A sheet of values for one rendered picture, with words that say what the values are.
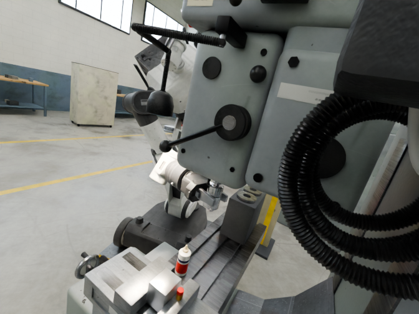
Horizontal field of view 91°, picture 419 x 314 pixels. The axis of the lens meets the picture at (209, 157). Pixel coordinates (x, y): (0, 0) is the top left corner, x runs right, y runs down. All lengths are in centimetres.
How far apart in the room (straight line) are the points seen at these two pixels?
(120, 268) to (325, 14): 73
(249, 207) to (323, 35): 68
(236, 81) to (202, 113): 10
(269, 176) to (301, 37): 24
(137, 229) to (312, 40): 134
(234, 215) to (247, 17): 74
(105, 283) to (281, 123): 57
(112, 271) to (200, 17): 66
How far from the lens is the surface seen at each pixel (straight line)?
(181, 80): 92
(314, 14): 41
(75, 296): 102
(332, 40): 41
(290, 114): 38
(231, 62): 45
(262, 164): 39
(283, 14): 42
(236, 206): 92
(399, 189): 56
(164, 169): 70
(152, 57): 104
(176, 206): 150
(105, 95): 673
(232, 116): 39
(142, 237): 146
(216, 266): 86
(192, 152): 48
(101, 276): 69
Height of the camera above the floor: 149
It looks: 16 degrees down
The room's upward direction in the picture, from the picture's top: 13 degrees clockwise
